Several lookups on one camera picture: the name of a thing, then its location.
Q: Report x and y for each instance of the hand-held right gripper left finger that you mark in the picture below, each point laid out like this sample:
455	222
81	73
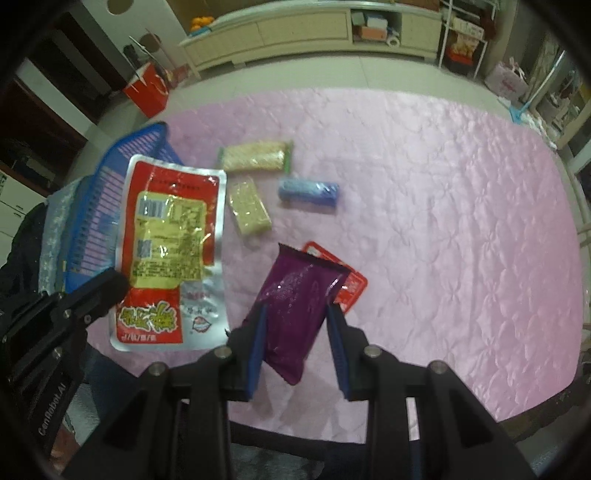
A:
256	353

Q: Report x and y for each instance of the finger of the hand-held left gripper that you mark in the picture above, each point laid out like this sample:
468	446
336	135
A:
92	293

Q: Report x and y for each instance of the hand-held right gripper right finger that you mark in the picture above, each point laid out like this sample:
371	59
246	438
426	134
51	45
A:
338	353

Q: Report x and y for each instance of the purple snack packet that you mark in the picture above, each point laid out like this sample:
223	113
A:
295	300

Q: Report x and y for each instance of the small red snack packet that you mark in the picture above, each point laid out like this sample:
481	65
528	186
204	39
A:
353	286

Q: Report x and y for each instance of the blue plastic basket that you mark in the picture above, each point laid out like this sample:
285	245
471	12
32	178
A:
92	217

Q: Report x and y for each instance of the large red yellow packet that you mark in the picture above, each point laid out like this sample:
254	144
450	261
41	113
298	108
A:
171	221

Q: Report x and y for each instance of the small oat bar packet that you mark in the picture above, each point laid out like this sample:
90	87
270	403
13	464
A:
248	207

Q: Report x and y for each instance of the blue checked snack packet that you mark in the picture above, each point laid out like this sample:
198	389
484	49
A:
307	193

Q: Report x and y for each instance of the long oat bar packet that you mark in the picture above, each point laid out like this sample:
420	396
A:
254	157

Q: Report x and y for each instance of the grey lace-trimmed sofa cover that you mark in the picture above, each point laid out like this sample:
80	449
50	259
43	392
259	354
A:
50	230

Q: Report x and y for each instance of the white storage cabinet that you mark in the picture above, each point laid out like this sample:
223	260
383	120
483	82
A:
9	194

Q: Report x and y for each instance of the red paper bag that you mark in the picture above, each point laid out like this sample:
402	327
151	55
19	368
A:
147	94

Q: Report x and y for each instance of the plate of oranges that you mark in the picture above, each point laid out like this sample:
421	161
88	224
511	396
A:
203	23

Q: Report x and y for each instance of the mop with blue head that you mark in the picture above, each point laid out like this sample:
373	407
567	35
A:
524	110

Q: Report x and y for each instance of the paper towel roll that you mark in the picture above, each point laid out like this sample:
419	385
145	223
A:
393	40

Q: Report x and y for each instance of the pink bag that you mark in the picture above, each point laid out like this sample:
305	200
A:
505	83

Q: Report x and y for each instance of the orange box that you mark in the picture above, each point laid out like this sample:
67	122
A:
371	33

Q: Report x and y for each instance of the cream TV cabinet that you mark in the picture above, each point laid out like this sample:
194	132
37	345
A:
300	32

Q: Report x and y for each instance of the white shelf rack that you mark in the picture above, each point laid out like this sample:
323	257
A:
464	46

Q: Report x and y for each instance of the light blue box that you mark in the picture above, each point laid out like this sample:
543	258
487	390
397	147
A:
371	21

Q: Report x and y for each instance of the dark wooden door frame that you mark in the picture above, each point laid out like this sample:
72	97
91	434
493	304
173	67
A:
51	120

